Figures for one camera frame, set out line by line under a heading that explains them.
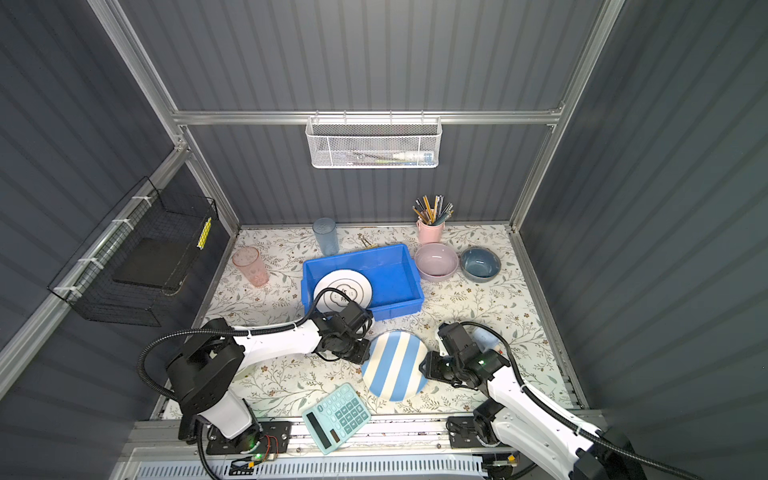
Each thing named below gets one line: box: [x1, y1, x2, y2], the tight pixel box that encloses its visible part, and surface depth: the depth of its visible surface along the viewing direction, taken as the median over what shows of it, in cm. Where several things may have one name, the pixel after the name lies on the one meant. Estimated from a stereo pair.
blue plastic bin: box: [301, 244, 425, 321], surface depth 104 cm
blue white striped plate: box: [361, 330, 429, 403], surface depth 85 cm
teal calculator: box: [302, 383, 371, 455], surface depth 77 cm
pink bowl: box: [414, 242, 460, 282], surface depth 107 cm
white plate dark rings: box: [316, 269, 373, 313], surface depth 102 cm
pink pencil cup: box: [416, 220, 445, 245], surface depth 111 cm
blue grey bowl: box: [459, 246, 502, 283], surface depth 107 cm
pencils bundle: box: [412, 194, 455, 226], surface depth 111 cm
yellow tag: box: [196, 217, 213, 251], surface depth 84 cm
